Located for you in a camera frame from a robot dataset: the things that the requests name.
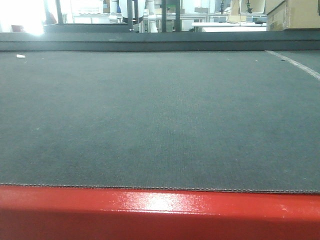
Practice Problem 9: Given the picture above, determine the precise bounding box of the dark grey fabric mat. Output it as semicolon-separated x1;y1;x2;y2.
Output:
0;30;320;194

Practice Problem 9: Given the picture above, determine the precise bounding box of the white background table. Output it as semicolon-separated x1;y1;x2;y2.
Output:
192;21;267;33

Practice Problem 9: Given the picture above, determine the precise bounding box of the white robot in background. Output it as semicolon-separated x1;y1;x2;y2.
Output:
109;0;158;33

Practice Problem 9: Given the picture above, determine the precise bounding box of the red glossy table edge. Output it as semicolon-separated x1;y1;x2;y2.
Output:
0;185;320;240

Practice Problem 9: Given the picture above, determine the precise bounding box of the brown cardboard box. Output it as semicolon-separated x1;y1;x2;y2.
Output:
265;0;320;32

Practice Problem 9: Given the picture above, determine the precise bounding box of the black metal frame post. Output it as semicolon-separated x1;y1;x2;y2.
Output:
161;0;182;33

